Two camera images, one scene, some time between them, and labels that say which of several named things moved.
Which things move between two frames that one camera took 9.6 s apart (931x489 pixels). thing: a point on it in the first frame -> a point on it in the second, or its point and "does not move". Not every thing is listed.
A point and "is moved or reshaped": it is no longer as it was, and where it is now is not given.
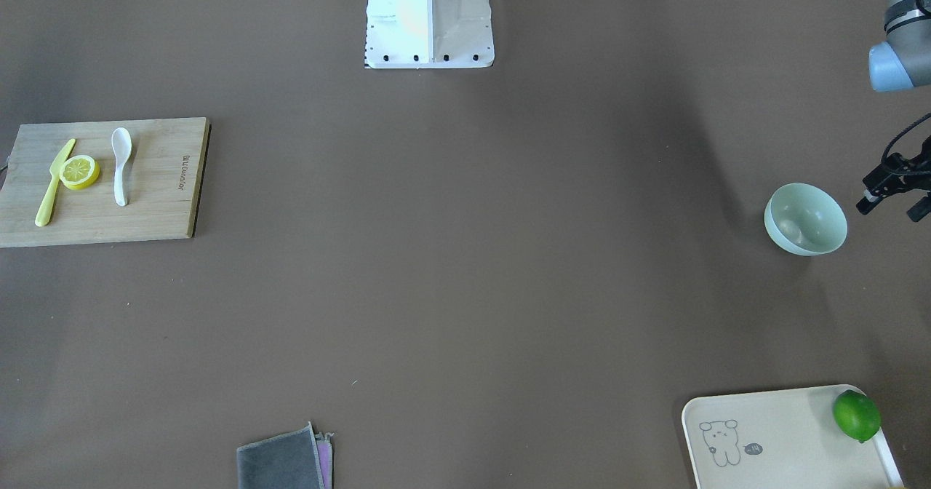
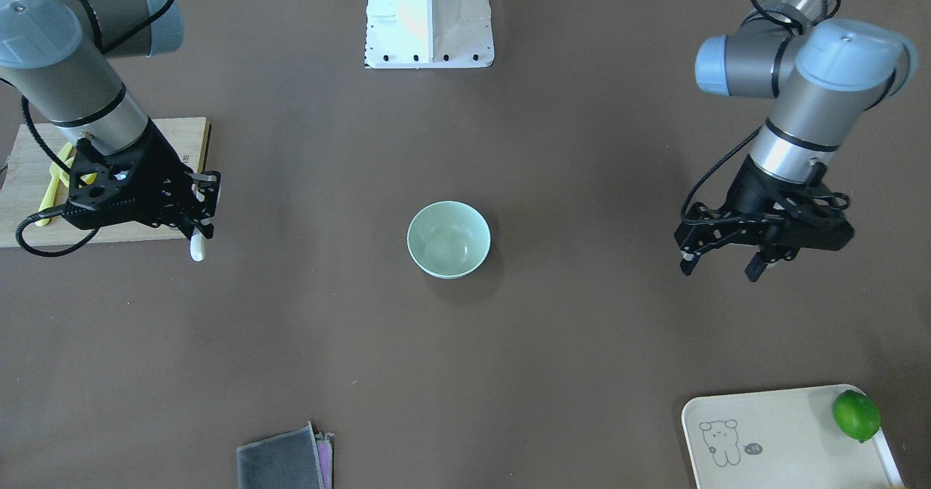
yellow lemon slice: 78,172 does not move
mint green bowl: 804,220 is moved or reshaped
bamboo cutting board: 163,175 does not move
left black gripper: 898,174 -> 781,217
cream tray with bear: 780,439 does not move
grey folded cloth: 298,459 does not move
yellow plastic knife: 54,170 does not move
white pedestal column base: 428,16 does not move
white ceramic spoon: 121,145 is moved or reshaped
